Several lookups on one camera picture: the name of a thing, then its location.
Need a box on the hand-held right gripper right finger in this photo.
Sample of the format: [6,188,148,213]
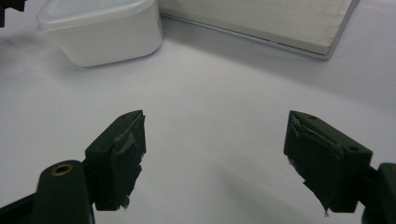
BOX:
[283,109,374,217]

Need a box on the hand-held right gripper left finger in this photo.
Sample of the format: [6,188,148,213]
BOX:
[84,109,147,212]

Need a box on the white plastic container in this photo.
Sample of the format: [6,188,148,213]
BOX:
[35,0,163,68]

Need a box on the pale wooden board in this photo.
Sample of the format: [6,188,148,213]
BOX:
[156,0,361,61]

